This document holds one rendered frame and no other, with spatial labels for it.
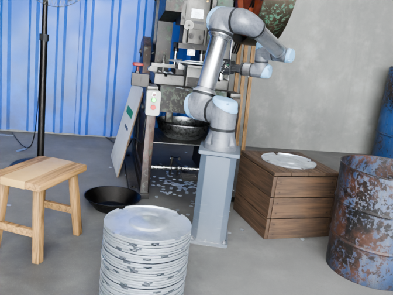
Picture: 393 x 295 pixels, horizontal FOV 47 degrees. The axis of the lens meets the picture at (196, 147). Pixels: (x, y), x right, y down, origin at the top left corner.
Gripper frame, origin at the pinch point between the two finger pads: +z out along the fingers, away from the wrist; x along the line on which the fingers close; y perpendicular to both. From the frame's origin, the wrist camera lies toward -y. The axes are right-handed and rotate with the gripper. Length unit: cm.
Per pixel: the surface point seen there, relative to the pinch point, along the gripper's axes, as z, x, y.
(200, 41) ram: 10.7, -12.8, -2.7
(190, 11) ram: 17.8, -28.7, -0.6
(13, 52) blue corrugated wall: 185, 9, -23
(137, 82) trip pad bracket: 30.6, 12.7, 30.6
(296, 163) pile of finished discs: -58, 44, 11
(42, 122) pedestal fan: 97, 45, 34
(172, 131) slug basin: 19.6, 41.9, 5.3
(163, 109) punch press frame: 19.3, 26.7, 19.1
